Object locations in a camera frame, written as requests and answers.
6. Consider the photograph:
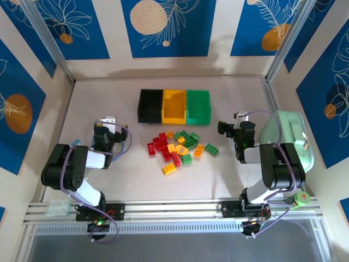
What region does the aluminium front rail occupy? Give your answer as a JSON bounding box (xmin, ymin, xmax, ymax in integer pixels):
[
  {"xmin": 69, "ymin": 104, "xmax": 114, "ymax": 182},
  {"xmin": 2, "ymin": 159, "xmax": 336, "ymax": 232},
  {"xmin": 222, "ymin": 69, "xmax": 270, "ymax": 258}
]
[{"xmin": 23, "ymin": 200, "xmax": 322, "ymax": 226}]

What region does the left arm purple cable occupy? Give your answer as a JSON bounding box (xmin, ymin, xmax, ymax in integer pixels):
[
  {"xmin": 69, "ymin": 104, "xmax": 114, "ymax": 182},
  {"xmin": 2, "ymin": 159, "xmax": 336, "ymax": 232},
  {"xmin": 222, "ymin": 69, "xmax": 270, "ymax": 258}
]
[{"xmin": 59, "ymin": 122, "xmax": 133, "ymax": 245}]

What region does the aluminium frame post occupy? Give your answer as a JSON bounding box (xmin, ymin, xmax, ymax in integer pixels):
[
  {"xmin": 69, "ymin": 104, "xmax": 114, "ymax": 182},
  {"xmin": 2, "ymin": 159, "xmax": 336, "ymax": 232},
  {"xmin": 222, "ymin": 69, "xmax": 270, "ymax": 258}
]
[
  {"xmin": 20, "ymin": 0, "xmax": 76, "ymax": 84},
  {"xmin": 266, "ymin": 0, "xmax": 314, "ymax": 82}
]

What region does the green plastic bin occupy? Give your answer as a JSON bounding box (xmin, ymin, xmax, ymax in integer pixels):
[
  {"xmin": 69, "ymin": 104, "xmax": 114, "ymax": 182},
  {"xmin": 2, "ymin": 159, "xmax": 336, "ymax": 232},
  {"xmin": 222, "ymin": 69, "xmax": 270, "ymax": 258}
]
[{"xmin": 185, "ymin": 89, "xmax": 212, "ymax": 126}]

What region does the green tape roll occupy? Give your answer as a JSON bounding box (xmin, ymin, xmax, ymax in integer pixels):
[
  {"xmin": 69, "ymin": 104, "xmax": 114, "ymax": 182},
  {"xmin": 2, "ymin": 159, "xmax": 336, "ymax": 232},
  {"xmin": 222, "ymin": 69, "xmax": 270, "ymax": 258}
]
[{"xmin": 288, "ymin": 190, "xmax": 311, "ymax": 211}]

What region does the yellow curved lego brick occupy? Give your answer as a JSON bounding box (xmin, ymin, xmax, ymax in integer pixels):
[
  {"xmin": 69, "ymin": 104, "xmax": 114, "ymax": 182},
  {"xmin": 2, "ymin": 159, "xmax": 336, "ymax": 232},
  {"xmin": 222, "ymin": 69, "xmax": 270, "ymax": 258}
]
[{"xmin": 161, "ymin": 163, "xmax": 177, "ymax": 176}]

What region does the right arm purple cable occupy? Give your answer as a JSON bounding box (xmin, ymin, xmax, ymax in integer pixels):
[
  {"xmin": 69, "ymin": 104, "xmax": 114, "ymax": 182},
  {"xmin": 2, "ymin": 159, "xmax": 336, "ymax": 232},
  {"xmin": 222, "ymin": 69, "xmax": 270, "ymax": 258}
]
[{"xmin": 244, "ymin": 110, "xmax": 298, "ymax": 240}]

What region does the yellow plastic bin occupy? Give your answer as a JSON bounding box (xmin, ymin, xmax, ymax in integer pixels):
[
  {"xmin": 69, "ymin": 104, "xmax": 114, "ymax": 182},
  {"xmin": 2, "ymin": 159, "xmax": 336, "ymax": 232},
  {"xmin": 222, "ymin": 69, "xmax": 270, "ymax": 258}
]
[{"xmin": 161, "ymin": 89, "xmax": 188, "ymax": 125}]

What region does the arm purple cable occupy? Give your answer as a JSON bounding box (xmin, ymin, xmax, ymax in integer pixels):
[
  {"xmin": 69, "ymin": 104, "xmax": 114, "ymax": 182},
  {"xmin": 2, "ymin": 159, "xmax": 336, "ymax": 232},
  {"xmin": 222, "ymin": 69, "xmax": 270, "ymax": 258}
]
[
  {"xmin": 59, "ymin": 122, "xmax": 133, "ymax": 245},
  {"xmin": 244, "ymin": 110, "xmax": 298, "ymax": 240}
]

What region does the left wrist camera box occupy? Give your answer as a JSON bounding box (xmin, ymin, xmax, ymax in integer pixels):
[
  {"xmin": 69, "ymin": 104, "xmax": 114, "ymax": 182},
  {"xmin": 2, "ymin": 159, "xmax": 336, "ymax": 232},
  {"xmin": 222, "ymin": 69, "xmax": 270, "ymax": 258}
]
[{"xmin": 100, "ymin": 116, "xmax": 117, "ymax": 127}]

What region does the black base controller board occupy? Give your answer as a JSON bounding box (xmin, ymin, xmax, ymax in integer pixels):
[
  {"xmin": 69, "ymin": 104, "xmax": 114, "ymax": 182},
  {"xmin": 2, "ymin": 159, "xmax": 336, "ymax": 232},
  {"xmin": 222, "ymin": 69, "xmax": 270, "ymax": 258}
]
[
  {"xmin": 241, "ymin": 217, "xmax": 270, "ymax": 237},
  {"xmin": 87, "ymin": 218, "xmax": 112, "ymax": 233}
]

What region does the long green lego brick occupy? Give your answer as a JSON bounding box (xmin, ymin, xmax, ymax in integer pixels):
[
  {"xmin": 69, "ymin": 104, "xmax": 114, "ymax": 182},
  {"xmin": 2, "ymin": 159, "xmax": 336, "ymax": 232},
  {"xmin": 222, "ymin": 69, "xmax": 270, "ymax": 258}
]
[{"xmin": 204, "ymin": 143, "xmax": 220, "ymax": 157}]

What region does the blue floral wall panel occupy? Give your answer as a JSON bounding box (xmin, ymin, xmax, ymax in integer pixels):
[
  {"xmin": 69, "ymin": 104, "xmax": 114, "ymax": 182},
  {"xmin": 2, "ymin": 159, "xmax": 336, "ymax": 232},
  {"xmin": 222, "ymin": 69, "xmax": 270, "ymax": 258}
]
[
  {"xmin": 283, "ymin": 0, "xmax": 349, "ymax": 74},
  {"xmin": 0, "ymin": 0, "xmax": 57, "ymax": 79},
  {"xmin": 230, "ymin": 0, "xmax": 300, "ymax": 57},
  {"xmin": 0, "ymin": 39, "xmax": 47, "ymax": 176},
  {"xmin": 37, "ymin": 0, "xmax": 111, "ymax": 61},
  {"xmin": 121, "ymin": 0, "xmax": 218, "ymax": 58},
  {"xmin": 296, "ymin": 27, "xmax": 349, "ymax": 169}
]

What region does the black plastic bin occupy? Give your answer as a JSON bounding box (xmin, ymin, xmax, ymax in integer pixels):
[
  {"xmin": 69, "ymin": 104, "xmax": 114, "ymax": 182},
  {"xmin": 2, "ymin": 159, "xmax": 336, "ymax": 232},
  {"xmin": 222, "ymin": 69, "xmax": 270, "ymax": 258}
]
[{"xmin": 137, "ymin": 88, "xmax": 164, "ymax": 124}]

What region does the grey slotted cable duct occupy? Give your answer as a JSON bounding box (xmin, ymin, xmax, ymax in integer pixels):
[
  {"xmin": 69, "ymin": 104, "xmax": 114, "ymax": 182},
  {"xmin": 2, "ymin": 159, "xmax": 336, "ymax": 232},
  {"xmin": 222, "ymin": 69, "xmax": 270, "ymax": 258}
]
[{"xmin": 34, "ymin": 222, "xmax": 246, "ymax": 235}]

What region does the mint green zipper bag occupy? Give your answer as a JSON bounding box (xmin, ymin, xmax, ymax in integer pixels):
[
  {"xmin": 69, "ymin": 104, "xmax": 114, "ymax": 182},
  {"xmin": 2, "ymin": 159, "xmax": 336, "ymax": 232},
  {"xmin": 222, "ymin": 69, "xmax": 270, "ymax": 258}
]
[{"xmin": 258, "ymin": 110, "xmax": 315, "ymax": 173}]

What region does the clear plastic bag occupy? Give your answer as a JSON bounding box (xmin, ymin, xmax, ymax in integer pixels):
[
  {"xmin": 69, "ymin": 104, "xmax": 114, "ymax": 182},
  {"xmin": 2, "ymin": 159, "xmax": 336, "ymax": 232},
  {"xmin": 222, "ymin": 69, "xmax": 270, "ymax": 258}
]
[{"xmin": 46, "ymin": 199, "xmax": 71, "ymax": 218}]

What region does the aluminium side rail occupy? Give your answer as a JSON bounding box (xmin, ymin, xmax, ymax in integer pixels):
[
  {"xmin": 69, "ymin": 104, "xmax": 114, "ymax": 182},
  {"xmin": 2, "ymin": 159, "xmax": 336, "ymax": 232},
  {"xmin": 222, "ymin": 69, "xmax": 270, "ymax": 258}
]
[{"xmin": 260, "ymin": 78, "xmax": 283, "ymax": 118}]

